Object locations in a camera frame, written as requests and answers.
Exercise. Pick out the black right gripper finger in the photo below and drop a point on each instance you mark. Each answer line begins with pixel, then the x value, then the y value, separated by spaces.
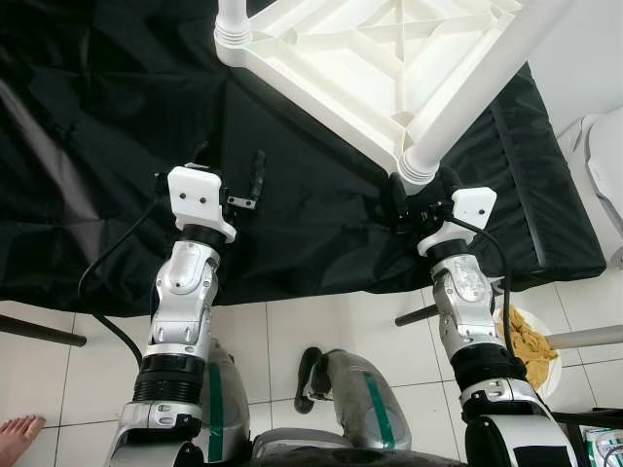
pixel 399 204
pixel 454 182

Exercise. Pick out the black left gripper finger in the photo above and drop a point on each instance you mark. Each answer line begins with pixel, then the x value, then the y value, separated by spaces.
pixel 258 175
pixel 201 154

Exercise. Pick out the white plastic children table top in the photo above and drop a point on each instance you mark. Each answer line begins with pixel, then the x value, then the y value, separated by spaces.
pixel 370 58

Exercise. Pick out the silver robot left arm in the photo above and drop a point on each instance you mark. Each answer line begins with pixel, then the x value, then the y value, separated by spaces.
pixel 185 292

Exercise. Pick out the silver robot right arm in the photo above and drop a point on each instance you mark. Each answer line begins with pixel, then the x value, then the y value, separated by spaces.
pixel 467 302

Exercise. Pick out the black table cloth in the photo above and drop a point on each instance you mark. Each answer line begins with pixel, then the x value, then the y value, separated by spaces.
pixel 97 146

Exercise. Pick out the yellow crumpled cloth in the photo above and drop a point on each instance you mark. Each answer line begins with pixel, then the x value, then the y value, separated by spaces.
pixel 531 345

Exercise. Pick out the black robot right foot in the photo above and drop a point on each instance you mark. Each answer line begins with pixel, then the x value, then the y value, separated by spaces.
pixel 309 375

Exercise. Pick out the silver robot right leg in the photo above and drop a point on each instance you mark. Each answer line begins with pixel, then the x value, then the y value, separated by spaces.
pixel 370 404

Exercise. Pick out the grey bar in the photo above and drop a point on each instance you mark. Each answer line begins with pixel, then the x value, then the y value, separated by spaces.
pixel 589 337

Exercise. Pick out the white round plate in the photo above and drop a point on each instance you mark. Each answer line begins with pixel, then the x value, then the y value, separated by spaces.
pixel 555 375

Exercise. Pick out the black robot torso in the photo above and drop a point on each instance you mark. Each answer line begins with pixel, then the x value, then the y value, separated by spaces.
pixel 331 459

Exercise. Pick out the person's bare foot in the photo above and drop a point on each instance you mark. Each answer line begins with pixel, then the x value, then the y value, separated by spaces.
pixel 19 438

